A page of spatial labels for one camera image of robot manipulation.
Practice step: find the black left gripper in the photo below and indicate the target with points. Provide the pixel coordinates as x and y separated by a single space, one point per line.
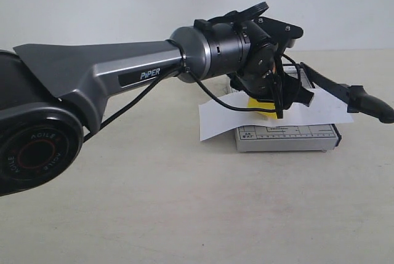
273 88

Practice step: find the black cutter blade arm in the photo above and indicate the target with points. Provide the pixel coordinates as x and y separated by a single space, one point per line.
355 96

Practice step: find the yellow cube block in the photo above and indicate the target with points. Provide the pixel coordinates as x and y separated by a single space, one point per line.
267 107

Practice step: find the white paper strip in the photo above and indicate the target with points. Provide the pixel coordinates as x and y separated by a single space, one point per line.
214 119

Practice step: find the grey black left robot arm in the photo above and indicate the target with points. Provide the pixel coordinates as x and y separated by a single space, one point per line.
53 98

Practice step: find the grey paper cutter base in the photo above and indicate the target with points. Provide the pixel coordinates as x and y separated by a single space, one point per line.
322 137

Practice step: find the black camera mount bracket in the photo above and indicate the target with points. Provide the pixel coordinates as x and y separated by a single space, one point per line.
284 34

